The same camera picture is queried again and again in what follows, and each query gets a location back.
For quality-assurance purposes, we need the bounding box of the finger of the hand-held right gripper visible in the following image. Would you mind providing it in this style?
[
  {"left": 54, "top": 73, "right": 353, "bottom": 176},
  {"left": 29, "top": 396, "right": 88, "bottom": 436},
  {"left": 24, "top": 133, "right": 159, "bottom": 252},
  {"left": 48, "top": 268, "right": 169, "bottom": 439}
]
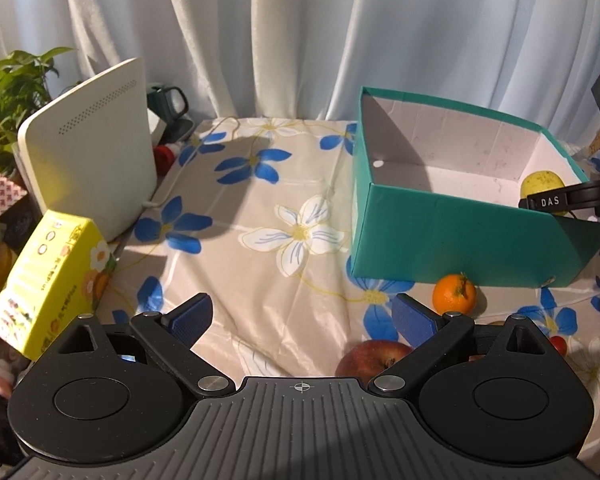
[{"left": 519, "top": 176, "right": 600, "bottom": 221}]

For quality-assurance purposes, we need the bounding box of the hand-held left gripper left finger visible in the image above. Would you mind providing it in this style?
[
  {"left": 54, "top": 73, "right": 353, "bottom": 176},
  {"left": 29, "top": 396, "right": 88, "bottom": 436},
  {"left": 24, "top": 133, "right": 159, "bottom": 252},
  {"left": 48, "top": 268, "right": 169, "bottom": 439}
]
[{"left": 55, "top": 292, "right": 233, "bottom": 398}]

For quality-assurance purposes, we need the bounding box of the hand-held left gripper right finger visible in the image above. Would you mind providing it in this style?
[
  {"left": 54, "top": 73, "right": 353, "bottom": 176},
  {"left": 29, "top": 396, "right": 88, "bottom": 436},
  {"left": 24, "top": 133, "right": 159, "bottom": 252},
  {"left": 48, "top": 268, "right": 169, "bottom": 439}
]
[{"left": 367, "top": 294, "right": 553, "bottom": 397}]

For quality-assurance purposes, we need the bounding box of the yellow lemon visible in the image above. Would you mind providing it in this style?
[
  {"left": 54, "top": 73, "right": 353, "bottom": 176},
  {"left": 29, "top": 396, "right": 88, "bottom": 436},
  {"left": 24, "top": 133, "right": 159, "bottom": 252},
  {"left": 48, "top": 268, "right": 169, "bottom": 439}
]
[{"left": 520, "top": 170, "right": 566, "bottom": 217}]

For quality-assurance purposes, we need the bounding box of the orange tangerine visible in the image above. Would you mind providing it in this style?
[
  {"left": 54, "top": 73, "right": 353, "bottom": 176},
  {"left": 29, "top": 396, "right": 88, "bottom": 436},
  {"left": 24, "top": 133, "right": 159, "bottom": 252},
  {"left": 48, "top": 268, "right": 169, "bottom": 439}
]
[{"left": 432, "top": 272, "right": 478, "bottom": 317}]

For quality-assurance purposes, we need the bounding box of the red apple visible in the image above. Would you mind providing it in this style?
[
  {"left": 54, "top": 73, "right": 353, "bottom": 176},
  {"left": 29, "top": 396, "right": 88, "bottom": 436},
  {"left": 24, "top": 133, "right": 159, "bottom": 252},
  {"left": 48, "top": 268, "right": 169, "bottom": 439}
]
[{"left": 335, "top": 340, "right": 413, "bottom": 380}]

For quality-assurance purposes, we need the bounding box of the teal cardboard box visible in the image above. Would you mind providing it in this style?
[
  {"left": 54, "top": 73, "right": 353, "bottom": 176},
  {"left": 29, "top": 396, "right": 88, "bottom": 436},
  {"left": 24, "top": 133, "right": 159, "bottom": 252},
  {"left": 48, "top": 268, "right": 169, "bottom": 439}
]
[{"left": 349, "top": 86, "right": 600, "bottom": 288}]

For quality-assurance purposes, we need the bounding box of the floral tablecloth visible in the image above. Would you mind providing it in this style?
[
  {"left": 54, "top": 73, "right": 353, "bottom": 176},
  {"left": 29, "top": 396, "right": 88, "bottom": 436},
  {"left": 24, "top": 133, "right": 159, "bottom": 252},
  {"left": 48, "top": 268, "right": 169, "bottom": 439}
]
[{"left": 94, "top": 116, "right": 600, "bottom": 463}]

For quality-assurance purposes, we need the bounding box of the yellow tissue box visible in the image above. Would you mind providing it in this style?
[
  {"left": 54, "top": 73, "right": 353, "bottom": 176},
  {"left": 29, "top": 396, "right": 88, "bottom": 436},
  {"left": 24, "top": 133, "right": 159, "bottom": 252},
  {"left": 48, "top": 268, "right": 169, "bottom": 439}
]
[{"left": 0, "top": 210, "right": 118, "bottom": 361}]

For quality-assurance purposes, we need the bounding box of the small red object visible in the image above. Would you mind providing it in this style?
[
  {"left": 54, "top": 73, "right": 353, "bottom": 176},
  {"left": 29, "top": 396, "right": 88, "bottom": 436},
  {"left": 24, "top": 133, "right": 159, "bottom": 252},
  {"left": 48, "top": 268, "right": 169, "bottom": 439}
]
[{"left": 152, "top": 144, "right": 179, "bottom": 177}]

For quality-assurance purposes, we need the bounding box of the white router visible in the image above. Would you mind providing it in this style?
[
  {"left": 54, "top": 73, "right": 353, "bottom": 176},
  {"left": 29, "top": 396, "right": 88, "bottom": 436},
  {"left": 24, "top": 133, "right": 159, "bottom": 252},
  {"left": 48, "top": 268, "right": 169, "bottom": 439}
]
[{"left": 17, "top": 57, "right": 160, "bottom": 243}]

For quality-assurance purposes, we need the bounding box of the dark green mug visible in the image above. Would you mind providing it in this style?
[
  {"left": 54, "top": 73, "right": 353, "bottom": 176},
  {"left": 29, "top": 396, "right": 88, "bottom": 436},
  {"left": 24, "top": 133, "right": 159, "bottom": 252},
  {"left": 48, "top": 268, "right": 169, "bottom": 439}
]
[{"left": 146, "top": 84, "right": 194, "bottom": 144}]

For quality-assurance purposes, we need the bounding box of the green potted plant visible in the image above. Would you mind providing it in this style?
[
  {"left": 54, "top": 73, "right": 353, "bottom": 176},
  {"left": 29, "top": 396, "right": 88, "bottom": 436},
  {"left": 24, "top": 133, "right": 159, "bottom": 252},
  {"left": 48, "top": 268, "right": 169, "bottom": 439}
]
[{"left": 0, "top": 47, "right": 76, "bottom": 181}]

